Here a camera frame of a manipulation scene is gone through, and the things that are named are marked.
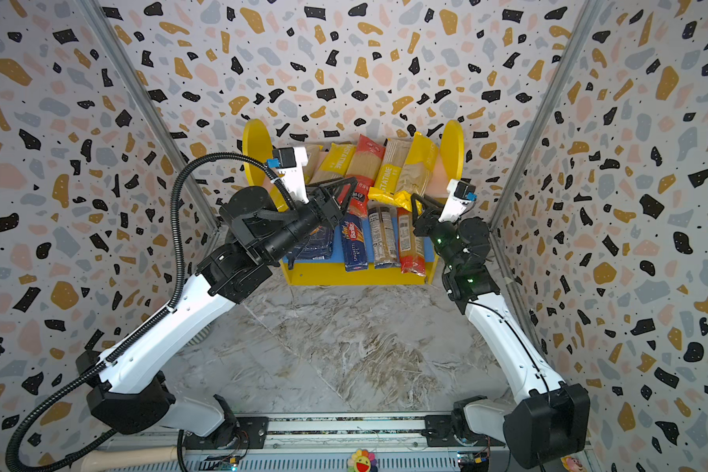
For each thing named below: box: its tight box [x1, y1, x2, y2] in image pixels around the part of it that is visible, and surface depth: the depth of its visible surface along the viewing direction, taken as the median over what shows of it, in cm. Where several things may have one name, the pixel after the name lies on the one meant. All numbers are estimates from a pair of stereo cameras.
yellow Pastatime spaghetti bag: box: [367, 137, 413, 213], surface depth 73 cm
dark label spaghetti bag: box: [367, 199, 401, 270], surface depth 96 cm
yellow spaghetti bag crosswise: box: [396, 131, 440, 196], surface depth 76 cm
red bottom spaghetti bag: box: [337, 133, 386, 218], surface depth 80 cm
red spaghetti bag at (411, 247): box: [397, 206, 426, 277], surface depth 94 cm
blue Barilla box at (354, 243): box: [340, 214, 369, 273], surface depth 92 cm
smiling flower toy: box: [347, 448, 379, 472], surface depth 70 cm
